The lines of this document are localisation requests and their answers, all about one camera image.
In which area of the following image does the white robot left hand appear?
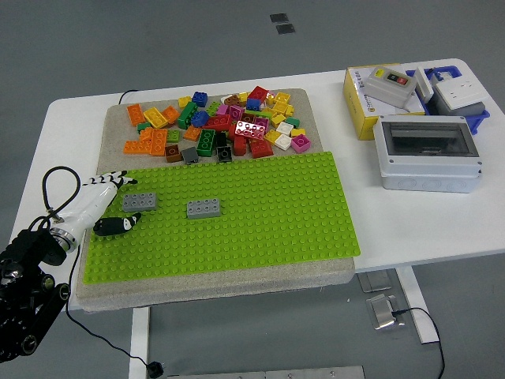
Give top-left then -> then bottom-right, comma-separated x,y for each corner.
50,170 -> 142,242

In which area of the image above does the long yellow toy brick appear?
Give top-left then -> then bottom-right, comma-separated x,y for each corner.
143,107 -> 170,129

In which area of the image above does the long green toy brick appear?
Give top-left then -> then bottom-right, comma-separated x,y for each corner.
196,129 -> 217,158
177,101 -> 199,130

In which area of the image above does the green studded baseplate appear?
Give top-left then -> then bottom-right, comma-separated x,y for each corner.
83,151 -> 362,285

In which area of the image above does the glossy long red toy brick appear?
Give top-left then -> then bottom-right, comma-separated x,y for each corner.
234,120 -> 267,141

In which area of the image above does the grey-brown foam mat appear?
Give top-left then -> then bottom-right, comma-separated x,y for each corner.
77,87 -> 356,313

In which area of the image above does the white table leg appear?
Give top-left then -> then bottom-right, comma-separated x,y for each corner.
396,266 -> 441,344
129,306 -> 151,379

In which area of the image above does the long metal floor plate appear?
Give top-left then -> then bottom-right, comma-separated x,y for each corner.
167,370 -> 267,379
264,366 -> 366,379

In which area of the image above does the yellow cardboard box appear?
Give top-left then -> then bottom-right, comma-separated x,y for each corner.
342,63 -> 426,141

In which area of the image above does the flat metal floor plate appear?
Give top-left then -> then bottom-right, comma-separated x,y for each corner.
357,271 -> 394,294

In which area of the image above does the metal floor socket plate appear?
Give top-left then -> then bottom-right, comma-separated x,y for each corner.
365,294 -> 406,332

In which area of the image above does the grey distribution box clear lid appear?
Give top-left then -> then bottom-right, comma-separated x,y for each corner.
372,114 -> 483,194

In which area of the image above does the white plastic panel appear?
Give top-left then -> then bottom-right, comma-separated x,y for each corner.
413,67 -> 433,99

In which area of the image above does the blue plastic bin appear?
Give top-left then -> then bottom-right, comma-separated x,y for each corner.
406,65 -> 491,135

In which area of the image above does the black cord with plug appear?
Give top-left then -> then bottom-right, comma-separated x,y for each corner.
64,252 -> 163,377

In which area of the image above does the grey push-button switch box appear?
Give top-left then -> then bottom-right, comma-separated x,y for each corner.
363,66 -> 418,110

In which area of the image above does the black floor power cable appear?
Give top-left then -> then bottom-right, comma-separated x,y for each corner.
391,306 -> 447,379

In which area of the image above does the white wall socket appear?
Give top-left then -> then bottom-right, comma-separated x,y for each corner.
432,77 -> 487,111

